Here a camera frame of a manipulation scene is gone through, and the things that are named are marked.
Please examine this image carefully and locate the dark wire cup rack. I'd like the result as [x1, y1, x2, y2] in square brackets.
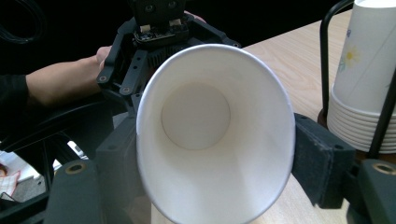
[317, 0, 396, 165]

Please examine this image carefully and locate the checked cloth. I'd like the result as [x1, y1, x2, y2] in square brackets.
[0, 170, 22, 198]

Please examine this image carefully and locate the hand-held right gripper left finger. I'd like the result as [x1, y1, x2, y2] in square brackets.
[94, 115, 153, 224]

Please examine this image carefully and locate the white paper cup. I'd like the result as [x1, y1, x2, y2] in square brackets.
[135, 43, 296, 224]

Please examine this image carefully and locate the stack of white paper cups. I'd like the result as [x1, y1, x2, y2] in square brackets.
[326, 0, 396, 155]

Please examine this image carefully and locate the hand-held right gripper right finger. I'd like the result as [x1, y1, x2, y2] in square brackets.
[291, 112, 357, 210]

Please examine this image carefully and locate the black cable coil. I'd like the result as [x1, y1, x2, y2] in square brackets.
[0, 0, 49, 44]

